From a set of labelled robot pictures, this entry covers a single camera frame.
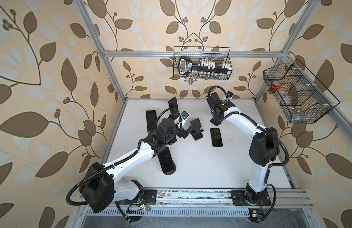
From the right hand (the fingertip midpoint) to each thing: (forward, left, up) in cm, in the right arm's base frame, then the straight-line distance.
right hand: (223, 108), depth 90 cm
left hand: (-12, +25, +7) cm, 28 cm away
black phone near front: (-29, +36, -9) cm, 47 cm away
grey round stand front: (-34, +34, -15) cm, 50 cm away
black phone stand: (-10, +3, -20) cm, 22 cm away
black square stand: (-9, +17, -12) cm, 23 cm away
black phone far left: (-2, +47, -5) cm, 47 cm away
